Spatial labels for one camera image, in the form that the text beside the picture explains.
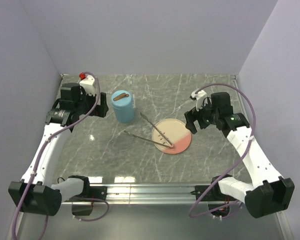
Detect tan leather lid strap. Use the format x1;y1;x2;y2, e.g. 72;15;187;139
112;93;130;102

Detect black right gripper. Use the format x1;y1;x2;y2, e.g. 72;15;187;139
184;97;220;134

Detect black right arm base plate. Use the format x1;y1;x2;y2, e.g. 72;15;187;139
190;184;236;202

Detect pink round plate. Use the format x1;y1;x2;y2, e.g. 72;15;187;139
154;118;192;155

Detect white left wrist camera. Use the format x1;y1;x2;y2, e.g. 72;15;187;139
79;72;97;96

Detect light blue cylindrical container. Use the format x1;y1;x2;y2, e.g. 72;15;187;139
113;105;135;124

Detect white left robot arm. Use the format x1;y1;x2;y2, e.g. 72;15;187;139
8;81;108;216

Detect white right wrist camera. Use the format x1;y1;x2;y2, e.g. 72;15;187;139
190;89;207;112

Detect light blue round lid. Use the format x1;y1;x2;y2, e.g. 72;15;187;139
110;90;133;108

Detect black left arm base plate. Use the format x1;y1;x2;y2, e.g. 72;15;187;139
71;185;108;202

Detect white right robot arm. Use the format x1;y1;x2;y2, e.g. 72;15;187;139
184;90;295;219

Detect steel serving tongs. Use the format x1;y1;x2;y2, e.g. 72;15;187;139
123;112;174;149

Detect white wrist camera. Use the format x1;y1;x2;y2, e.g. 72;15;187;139
190;89;207;112
79;72;97;96

